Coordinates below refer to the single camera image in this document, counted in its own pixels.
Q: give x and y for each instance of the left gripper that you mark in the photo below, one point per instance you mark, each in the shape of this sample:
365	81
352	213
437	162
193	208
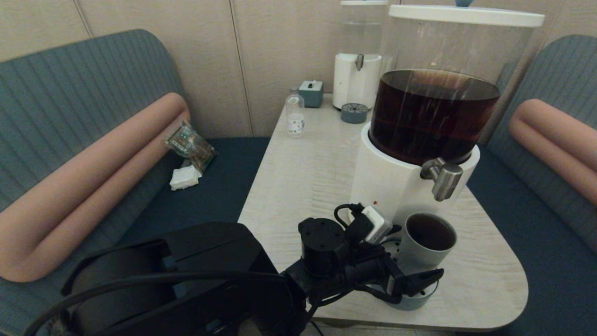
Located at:
373	275

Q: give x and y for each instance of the pale grey cup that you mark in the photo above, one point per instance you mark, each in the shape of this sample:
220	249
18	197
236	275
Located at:
426	252

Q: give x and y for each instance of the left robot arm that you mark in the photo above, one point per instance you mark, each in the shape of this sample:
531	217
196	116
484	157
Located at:
210	261

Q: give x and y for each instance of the large white drink dispenser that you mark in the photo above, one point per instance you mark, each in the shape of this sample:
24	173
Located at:
433	121

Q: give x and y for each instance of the small white drink dispenser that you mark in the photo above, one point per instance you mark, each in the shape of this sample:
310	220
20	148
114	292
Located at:
352	84

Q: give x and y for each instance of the small silver dispenser tap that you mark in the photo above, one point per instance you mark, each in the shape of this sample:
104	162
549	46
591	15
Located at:
359	61

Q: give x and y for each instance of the white dispenser lid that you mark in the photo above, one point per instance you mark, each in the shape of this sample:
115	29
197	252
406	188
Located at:
466	15

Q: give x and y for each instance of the blue-grey ribbed sofa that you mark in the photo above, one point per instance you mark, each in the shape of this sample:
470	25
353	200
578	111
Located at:
559	261
70	79

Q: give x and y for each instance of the small round grey drip tray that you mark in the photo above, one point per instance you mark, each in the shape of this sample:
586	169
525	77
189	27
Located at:
354	113

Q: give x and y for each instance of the pink bolster cushion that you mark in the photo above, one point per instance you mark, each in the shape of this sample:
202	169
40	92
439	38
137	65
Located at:
559	140
84	186

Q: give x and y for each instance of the clear plastic bottle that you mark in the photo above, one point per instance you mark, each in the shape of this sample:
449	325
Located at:
295	122

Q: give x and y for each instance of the grey-blue tissue box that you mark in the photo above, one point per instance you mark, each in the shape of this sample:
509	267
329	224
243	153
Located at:
311	94

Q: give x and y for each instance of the white folded napkin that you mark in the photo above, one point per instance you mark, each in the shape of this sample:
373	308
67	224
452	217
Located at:
185	178

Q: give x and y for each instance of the clear snack packet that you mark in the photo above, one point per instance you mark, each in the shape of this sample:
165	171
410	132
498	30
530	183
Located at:
192	145

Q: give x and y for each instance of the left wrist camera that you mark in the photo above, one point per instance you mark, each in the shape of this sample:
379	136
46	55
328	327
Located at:
376	223

